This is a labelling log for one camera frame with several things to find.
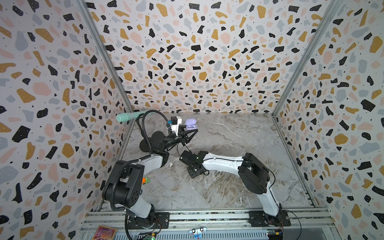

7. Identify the purple charging case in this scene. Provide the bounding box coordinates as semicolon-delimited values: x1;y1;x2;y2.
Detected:
185;119;198;131

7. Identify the left corner aluminium profile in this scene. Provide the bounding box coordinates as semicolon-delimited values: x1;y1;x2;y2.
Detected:
75;0;133;113

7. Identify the corner aluminium profile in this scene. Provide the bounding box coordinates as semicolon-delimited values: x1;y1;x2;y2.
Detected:
272;0;344;118
75;0;133;113

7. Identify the mint green microphone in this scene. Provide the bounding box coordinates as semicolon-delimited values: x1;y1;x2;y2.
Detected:
116;111;147;123

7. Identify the small toy car sticker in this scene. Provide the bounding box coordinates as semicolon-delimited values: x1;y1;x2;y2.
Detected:
189;227;207;240

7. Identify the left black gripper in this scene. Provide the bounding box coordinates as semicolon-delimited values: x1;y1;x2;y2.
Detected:
163;127;198;153

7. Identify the black microphone stand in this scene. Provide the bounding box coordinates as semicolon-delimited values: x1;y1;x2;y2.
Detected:
135;112;153;154

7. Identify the colourful card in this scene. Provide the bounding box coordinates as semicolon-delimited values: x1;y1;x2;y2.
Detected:
92;226;118;240

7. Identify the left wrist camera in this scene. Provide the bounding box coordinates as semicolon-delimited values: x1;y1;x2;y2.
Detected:
167;116;182;137

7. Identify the green toy car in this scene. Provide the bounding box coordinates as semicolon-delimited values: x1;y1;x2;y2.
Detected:
142;178;150;185

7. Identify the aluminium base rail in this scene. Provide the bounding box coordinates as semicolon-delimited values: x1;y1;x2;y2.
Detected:
77;208;341;240

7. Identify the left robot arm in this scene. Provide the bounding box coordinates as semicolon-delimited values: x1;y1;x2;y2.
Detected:
102;129;198;219

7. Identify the right corner aluminium profile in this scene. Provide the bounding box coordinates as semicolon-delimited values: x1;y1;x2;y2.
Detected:
272;0;344;118

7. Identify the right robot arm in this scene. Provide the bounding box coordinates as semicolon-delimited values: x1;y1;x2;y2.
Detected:
180;151;281;218

